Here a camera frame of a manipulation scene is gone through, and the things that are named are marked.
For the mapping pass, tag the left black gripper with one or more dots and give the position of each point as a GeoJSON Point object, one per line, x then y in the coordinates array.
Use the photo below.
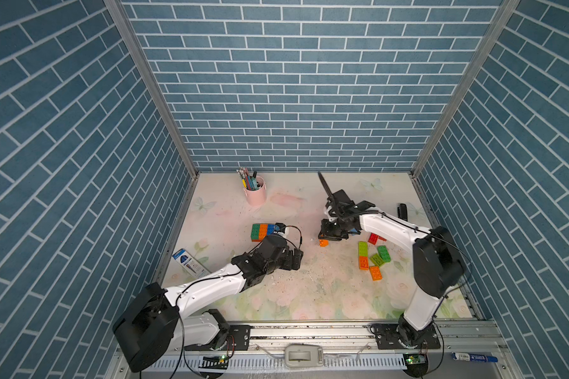
{"type": "Point", "coordinates": [288, 254]}

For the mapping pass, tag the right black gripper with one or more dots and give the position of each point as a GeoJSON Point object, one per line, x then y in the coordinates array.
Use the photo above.
{"type": "Point", "coordinates": [325, 233]}

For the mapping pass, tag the dark green lego brick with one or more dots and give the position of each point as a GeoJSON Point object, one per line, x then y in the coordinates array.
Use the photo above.
{"type": "Point", "coordinates": [255, 231]}

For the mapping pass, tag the orange lego brick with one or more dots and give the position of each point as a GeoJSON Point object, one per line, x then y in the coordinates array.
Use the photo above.
{"type": "Point", "coordinates": [363, 263]}
{"type": "Point", "coordinates": [263, 229]}
{"type": "Point", "coordinates": [375, 273]}

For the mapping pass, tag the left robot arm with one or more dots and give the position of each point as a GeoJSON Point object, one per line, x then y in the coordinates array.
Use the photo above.
{"type": "Point", "coordinates": [157, 316]}

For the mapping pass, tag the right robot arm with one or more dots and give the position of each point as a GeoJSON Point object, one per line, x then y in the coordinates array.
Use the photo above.
{"type": "Point", "coordinates": [437, 263]}

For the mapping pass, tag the lime lego brick lower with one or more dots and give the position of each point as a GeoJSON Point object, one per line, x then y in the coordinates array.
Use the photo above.
{"type": "Point", "coordinates": [363, 249]}

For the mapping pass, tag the green lego brick right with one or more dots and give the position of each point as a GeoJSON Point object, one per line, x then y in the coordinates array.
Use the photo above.
{"type": "Point", "coordinates": [384, 253]}

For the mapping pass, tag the lime tilted lego brick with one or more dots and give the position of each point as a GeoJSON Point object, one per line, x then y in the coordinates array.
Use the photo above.
{"type": "Point", "coordinates": [377, 260]}

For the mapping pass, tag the orange lego brick bottom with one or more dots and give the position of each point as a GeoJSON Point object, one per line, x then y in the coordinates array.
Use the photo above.
{"type": "Point", "coordinates": [375, 273]}

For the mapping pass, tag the pink pen cup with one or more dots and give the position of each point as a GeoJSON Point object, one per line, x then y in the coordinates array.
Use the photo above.
{"type": "Point", "coordinates": [257, 197]}

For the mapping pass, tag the black small box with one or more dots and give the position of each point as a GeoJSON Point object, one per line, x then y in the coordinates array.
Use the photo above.
{"type": "Point", "coordinates": [402, 212]}

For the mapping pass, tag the blue white card box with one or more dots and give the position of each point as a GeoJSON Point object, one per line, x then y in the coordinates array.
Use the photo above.
{"type": "Point", "coordinates": [190, 264]}

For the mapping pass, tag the grey handheld device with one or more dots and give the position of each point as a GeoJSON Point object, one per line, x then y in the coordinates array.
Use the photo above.
{"type": "Point", "coordinates": [301, 356]}

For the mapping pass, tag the blue marker pen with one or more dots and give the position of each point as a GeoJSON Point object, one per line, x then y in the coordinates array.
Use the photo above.
{"type": "Point", "coordinates": [468, 357]}

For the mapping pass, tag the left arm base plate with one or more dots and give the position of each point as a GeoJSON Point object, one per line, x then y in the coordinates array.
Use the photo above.
{"type": "Point", "coordinates": [235, 338]}

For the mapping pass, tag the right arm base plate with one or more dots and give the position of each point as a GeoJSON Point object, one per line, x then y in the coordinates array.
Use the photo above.
{"type": "Point", "coordinates": [405, 337]}

